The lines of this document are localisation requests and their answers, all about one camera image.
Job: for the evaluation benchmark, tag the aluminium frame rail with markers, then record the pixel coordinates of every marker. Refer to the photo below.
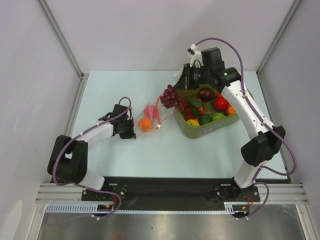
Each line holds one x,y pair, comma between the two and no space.
51,193

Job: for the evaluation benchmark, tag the orange fake fruit near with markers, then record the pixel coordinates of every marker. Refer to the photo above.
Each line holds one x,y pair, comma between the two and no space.
231,111

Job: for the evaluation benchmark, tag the yellow fake apple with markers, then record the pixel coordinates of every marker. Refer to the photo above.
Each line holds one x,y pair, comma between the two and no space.
193,122

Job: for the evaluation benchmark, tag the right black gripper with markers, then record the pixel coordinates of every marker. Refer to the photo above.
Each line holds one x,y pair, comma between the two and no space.
186,77

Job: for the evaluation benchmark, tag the light green custard apple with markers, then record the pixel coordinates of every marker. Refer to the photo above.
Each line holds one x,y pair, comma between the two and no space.
217,116

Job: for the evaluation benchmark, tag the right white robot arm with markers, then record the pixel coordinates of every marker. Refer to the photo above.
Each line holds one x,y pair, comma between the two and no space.
208,67

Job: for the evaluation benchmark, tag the dark green fake lime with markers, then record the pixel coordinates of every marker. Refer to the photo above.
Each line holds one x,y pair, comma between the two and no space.
204,119

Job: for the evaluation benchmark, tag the olive green plastic bin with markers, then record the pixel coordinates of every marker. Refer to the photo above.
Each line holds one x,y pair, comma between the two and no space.
196,132

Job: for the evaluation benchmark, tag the clear zip bag orange seal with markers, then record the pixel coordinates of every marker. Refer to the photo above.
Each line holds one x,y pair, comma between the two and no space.
163,114

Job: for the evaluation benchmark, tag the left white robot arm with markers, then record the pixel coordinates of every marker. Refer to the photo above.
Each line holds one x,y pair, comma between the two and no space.
68,163

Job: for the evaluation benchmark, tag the red fake apple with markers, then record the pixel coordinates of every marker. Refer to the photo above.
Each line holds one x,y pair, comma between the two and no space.
150,111
220,104

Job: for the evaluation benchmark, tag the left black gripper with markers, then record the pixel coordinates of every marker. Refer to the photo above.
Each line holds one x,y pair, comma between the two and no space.
130,134

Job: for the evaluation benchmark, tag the fake lychee bunch with leaf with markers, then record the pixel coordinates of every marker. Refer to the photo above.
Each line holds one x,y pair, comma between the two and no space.
193,108

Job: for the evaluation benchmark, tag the small orange fake tangerine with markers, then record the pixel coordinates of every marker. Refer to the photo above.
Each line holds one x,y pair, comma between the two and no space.
145,124

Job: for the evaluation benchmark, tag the dark purple fake grapes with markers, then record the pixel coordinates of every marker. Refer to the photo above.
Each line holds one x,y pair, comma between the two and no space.
172,99

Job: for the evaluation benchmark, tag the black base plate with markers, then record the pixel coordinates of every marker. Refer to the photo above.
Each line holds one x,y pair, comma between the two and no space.
171,194

